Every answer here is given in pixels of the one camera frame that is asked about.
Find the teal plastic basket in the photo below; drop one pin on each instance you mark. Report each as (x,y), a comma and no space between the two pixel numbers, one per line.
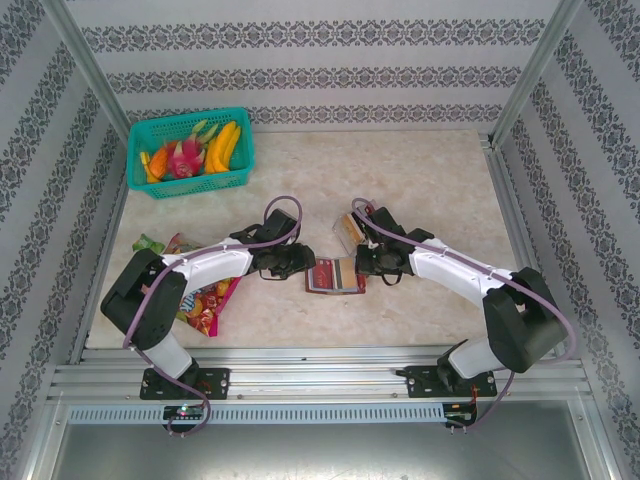
(200,187)

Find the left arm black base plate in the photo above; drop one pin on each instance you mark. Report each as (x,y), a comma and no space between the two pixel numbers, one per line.
(215,382)

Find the tan credit card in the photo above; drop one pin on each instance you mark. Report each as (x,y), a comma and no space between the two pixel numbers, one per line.
(351,229)

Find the brown leather card holder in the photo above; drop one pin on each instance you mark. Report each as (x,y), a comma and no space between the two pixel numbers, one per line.
(330,293)

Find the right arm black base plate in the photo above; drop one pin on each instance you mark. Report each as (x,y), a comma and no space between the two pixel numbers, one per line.
(420,382)

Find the small yellow fruit piece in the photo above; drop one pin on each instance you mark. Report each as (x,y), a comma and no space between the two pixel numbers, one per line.
(144,159)

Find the colourful candy bag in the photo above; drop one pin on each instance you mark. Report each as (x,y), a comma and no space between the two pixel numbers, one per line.
(210,305)

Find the pink dragon fruit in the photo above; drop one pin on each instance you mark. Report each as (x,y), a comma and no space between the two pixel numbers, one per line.
(182,160)

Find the aluminium side rail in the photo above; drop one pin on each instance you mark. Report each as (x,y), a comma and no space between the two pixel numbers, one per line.
(106,225)
(502,185)

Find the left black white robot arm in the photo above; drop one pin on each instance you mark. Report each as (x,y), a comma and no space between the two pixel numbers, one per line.
(215,262)

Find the aluminium rail frame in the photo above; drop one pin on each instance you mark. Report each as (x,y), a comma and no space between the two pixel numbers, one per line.
(320,372)

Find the orange fruit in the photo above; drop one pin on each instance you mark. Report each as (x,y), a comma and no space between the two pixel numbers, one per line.
(157,162)

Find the small circuit board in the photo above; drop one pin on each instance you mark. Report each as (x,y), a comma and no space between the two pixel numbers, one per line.
(182,411)
(460,414)

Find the right small circuit board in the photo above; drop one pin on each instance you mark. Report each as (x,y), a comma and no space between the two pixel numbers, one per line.
(460,414)

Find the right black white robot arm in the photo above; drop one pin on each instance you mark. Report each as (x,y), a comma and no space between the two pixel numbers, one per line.
(450,265)

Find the left small circuit board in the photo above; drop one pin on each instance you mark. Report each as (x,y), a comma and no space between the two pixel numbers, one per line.
(182,411)

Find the green crumpled wrapper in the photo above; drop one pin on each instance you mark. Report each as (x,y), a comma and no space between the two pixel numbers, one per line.
(145,243)

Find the clear acrylic card stand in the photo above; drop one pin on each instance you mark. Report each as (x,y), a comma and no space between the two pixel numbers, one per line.
(345,242)

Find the red credit card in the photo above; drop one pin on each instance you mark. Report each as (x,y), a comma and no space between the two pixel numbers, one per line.
(370,205)
(322,275)

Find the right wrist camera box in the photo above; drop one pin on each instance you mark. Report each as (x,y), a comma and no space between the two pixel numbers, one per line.
(385,222)

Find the grey metal sheet panel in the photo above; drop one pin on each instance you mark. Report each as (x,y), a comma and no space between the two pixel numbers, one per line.
(320,450)

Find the yellow banana bunch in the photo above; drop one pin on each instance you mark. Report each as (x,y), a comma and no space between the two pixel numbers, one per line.
(222,147)

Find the aluminium corner post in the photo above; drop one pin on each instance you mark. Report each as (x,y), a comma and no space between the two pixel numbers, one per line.
(85,65)
(540,65)

